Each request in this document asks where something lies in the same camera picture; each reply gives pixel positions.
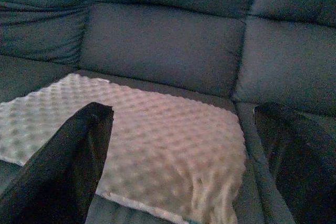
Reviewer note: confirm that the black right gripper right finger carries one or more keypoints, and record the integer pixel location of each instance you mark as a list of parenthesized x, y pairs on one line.
[(304, 166)]

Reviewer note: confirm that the cream bumpy foam pillow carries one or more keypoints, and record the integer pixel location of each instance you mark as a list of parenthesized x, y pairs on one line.
[(170, 142)]

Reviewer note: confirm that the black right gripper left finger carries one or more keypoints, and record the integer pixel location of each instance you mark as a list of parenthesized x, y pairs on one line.
[(60, 171)]

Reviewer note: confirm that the dark green leather sofa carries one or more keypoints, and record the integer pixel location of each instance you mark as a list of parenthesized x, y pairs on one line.
[(162, 45)]

